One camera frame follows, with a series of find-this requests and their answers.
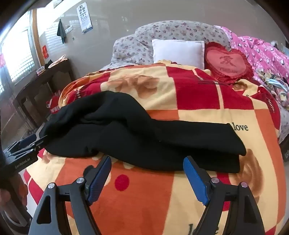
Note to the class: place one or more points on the white pillow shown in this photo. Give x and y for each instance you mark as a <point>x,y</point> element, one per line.
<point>178,52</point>

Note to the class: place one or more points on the dark hanging cloth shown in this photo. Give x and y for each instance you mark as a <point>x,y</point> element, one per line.
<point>61,30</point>

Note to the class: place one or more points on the red orange checked blanket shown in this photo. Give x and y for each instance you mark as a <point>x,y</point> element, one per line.
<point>203,108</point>

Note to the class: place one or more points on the red wall sign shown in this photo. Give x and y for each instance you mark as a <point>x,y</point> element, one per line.
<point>45,51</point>

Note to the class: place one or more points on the red heart cushion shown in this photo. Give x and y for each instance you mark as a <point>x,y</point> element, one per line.
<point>225,61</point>

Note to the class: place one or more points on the eye chart poster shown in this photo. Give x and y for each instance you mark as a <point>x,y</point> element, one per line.
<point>84,17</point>

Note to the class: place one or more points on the grey floral quilt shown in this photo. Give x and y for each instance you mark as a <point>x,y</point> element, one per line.
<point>135,45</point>

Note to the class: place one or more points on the black pants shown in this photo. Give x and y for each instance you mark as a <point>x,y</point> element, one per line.
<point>135,133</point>

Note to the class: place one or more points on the person's left hand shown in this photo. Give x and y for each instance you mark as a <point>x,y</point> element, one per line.
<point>3,196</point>

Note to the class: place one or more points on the red shopping bag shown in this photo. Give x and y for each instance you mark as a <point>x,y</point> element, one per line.
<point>53,105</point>

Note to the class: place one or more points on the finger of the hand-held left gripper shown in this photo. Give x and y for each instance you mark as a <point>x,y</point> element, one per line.
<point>39,141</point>
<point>28,139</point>

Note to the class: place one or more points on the window with blinds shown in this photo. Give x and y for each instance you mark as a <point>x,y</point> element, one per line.
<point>18,56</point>

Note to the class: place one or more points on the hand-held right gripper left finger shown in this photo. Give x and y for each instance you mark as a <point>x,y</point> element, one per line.
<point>99,179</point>

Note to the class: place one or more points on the cartoon printed bed sheet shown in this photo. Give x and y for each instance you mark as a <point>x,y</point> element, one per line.
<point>277,90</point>

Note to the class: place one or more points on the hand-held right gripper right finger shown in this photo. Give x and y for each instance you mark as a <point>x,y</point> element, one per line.
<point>195,180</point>

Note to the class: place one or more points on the pink printed quilt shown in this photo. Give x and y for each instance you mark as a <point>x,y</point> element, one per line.
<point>255,52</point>

